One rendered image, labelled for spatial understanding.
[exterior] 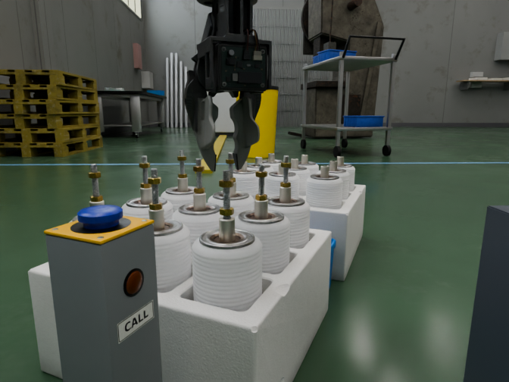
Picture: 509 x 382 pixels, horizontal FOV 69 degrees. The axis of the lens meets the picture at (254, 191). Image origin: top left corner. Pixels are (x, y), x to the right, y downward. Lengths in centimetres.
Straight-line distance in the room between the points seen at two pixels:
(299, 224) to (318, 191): 29
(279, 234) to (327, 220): 38
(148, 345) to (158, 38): 1094
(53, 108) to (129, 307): 362
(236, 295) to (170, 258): 11
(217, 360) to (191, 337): 4
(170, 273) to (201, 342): 11
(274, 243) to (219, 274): 14
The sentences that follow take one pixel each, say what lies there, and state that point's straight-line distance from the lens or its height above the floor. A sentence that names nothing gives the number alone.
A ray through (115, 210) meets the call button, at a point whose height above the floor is 33.
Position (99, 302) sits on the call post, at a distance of 37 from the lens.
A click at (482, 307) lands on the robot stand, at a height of 16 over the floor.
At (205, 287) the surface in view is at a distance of 50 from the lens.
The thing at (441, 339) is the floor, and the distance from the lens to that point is 83.
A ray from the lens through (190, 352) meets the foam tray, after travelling 52.
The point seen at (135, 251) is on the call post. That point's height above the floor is 29.
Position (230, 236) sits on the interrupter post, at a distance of 50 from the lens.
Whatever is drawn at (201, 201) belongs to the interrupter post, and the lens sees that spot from 65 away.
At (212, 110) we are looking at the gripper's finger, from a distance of 45.
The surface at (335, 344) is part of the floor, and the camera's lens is 76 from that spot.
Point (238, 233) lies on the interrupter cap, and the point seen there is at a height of 25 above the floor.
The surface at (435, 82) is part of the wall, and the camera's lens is 1234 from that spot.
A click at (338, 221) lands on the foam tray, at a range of 94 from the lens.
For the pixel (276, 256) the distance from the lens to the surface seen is 59.
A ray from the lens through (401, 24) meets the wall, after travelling 1206.
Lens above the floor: 42
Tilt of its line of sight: 12 degrees down
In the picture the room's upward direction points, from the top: straight up
